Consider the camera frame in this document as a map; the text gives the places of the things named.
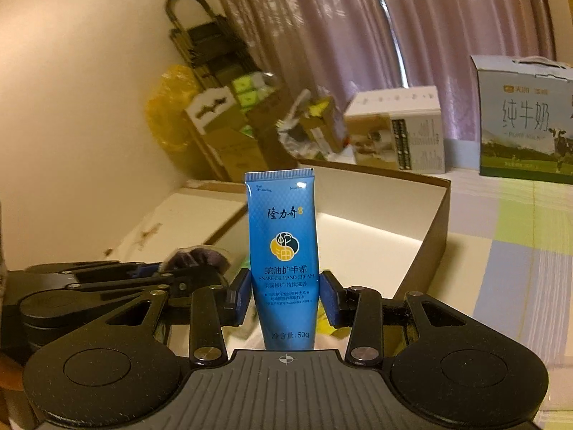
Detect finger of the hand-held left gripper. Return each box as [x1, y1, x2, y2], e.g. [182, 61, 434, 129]
[67, 271, 231, 307]
[24, 260, 167, 288]

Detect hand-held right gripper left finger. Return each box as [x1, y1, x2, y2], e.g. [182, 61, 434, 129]
[92, 269, 252, 366]

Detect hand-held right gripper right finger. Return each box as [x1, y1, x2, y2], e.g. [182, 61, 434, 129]
[319, 271, 472, 364]

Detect dark grey hair scrunchie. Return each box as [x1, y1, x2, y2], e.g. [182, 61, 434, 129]
[165, 244, 232, 275]

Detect blue hand cream tube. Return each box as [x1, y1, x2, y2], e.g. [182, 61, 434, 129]
[244, 168, 319, 351]

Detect brown box with white inside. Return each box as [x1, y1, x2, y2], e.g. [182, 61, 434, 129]
[210, 159, 452, 323]

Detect white flat board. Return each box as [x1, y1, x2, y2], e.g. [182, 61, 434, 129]
[105, 178, 252, 263]

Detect open brown cardboard box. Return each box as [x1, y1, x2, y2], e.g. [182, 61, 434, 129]
[299, 96, 351, 158]

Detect yellow plastic bag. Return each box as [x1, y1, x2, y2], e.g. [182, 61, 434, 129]
[147, 65, 203, 154]

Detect cardboard box with white cutout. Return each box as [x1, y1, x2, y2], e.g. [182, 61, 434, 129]
[183, 86, 239, 136]

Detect green small boxes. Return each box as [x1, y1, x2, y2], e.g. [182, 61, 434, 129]
[232, 73, 266, 114]

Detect black folding rack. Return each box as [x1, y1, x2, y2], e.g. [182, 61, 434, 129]
[165, 0, 254, 99]

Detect pale green milk carton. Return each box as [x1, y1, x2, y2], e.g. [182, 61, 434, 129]
[469, 55, 573, 178]

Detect pink curtain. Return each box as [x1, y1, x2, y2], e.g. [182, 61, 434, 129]
[203, 0, 573, 171]

